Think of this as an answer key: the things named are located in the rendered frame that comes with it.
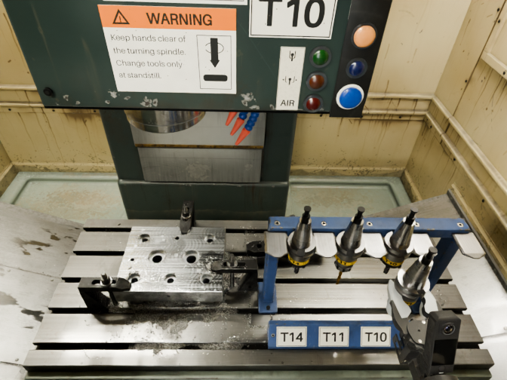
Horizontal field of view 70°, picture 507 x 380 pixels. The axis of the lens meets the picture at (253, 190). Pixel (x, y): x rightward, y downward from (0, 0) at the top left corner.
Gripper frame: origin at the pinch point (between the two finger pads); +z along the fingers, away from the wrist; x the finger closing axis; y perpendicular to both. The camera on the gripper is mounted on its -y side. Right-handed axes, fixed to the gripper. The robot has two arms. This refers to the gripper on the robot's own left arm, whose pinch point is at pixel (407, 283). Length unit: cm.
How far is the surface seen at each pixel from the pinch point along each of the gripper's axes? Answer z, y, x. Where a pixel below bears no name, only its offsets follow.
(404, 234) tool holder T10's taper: 7.6, -7.0, -0.5
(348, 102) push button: 1.4, -41.1, -21.6
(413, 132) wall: 104, 32, 48
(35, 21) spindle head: 3, -49, -60
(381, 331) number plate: 1.3, 24.8, 2.2
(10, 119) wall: 104, 32, -141
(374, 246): 8.4, -1.7, -5.2
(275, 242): 9.2, -1.3, -27.3
